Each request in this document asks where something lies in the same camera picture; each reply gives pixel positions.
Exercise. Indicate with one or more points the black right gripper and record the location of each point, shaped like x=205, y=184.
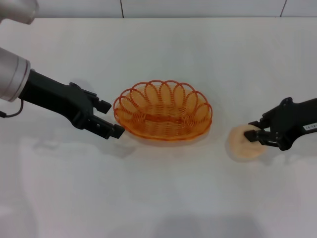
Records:
x=294, y=116

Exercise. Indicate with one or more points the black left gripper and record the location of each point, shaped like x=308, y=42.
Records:
x=54, y=99

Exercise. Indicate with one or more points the round pale bread bun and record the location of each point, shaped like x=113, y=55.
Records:
x=240, y=146

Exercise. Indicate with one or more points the orange woven plastic basket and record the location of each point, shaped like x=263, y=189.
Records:
x=161, y=124

